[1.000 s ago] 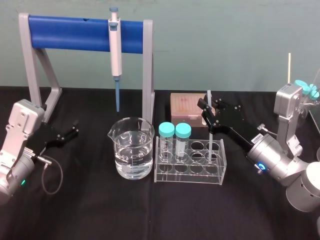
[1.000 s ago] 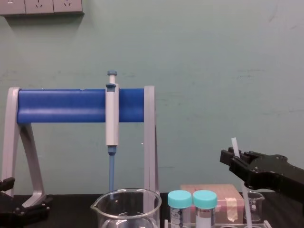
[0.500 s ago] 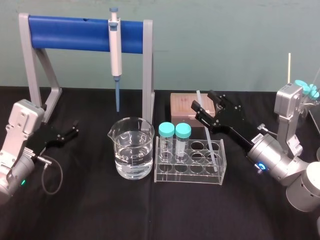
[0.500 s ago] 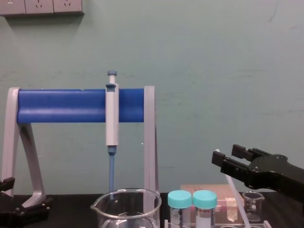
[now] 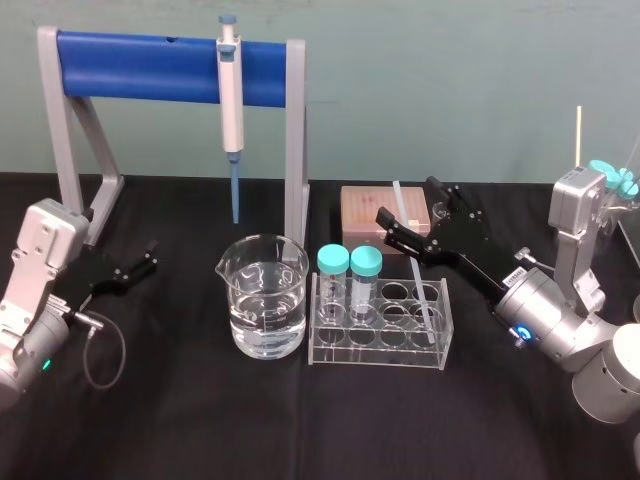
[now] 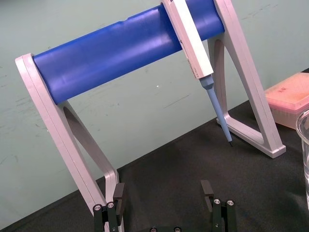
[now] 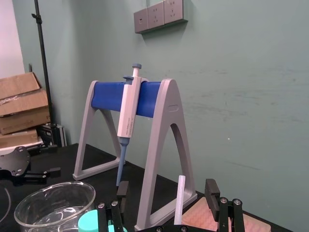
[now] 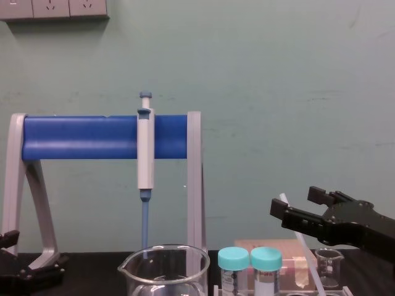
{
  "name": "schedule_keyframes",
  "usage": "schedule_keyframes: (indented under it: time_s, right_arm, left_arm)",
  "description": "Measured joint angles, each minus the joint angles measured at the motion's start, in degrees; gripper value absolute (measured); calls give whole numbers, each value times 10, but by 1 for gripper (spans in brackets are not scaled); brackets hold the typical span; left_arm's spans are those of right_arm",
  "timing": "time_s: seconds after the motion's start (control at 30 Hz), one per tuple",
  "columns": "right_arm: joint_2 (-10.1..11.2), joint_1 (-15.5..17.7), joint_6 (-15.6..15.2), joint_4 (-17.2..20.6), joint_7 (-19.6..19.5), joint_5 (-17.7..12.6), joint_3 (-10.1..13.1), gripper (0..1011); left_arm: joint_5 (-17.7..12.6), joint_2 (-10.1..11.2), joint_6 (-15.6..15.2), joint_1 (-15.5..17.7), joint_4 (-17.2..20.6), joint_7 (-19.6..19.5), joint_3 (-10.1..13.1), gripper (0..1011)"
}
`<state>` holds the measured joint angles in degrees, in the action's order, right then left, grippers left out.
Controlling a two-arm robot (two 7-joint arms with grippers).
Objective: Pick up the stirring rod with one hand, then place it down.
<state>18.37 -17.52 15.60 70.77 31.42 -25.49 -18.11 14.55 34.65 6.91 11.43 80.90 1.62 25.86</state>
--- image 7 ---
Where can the brown cardboard box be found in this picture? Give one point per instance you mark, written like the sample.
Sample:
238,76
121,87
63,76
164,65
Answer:
21,120

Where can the grey pipette stand blue bar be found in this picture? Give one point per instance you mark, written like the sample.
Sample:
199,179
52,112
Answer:
173,96

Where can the bottle with teal cap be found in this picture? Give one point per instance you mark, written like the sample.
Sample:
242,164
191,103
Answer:
88,221

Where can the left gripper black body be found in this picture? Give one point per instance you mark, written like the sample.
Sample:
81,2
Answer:
14,162

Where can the black tripod pole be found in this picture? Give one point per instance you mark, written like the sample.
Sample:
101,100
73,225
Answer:
43,60

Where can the large open cardboard box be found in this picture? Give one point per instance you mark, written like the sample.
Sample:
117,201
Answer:
21,94

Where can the black equipment case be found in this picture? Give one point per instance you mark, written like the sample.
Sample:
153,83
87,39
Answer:
53,135

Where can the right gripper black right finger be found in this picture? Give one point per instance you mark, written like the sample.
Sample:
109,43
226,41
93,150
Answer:
212,193

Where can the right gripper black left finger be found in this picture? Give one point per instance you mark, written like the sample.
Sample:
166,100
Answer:
123,188

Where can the white and blue pipette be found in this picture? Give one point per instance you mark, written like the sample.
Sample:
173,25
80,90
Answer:
129,108

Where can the pink foam pad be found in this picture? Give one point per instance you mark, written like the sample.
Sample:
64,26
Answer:
200,217

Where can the clear glass beaker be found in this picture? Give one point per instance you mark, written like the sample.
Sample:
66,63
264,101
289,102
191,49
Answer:
55,207

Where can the flat cardboard box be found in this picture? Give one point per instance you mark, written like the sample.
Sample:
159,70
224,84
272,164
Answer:
17,137

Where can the clear glass stirring rod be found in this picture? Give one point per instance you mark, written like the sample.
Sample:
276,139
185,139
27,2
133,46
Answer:
179,200

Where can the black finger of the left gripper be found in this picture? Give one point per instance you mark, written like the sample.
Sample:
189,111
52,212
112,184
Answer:
36,176

